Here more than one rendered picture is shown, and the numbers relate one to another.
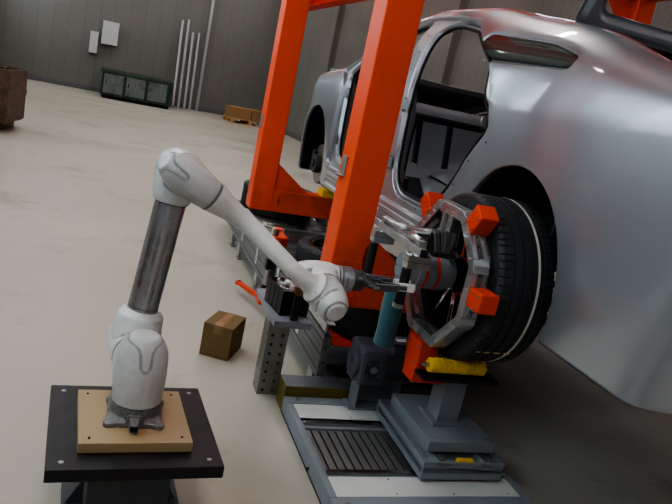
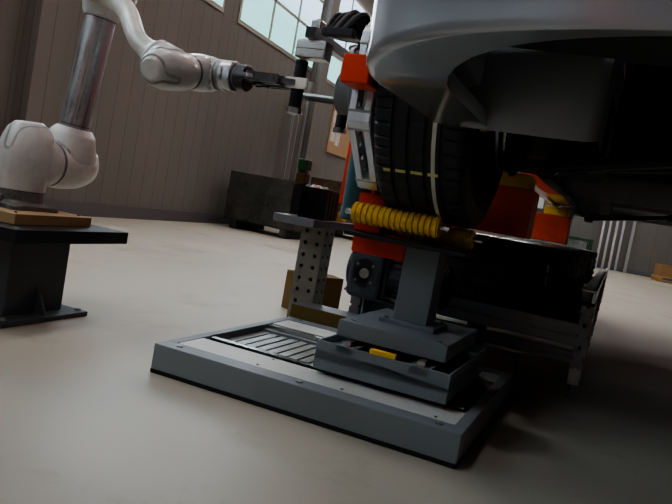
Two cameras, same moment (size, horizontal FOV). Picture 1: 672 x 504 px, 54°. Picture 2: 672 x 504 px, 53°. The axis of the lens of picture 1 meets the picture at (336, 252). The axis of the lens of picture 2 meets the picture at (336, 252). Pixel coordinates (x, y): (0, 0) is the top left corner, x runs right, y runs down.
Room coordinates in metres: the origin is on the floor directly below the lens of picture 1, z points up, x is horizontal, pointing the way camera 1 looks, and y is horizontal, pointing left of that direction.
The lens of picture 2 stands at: (1.00, -1.68, 0.53)
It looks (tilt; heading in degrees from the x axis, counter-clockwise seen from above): 4 degrees down; 42
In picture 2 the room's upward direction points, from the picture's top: 10 degrees clockwise
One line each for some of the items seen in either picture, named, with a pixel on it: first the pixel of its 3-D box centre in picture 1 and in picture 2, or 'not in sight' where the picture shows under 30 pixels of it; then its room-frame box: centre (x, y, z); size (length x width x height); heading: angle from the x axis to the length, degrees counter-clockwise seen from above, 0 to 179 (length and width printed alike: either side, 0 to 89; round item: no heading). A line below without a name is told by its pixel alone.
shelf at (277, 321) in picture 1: (282, 307); (316, 222); (2.93, 0.19, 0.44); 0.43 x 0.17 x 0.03; 20
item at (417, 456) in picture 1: (436, 436); (407, 356); (2.60, -0.58, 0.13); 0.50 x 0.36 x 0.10; 20
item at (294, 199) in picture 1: (306, 191); (527, 208); (4.87, 0.31, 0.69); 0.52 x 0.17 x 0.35; 110
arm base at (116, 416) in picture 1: (135, 409); (12, 197); (1.90, 0.51, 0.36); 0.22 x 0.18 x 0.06; 18
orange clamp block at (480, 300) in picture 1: (482, 301); (361, 72); (2.25, -0.54, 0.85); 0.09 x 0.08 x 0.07; 20
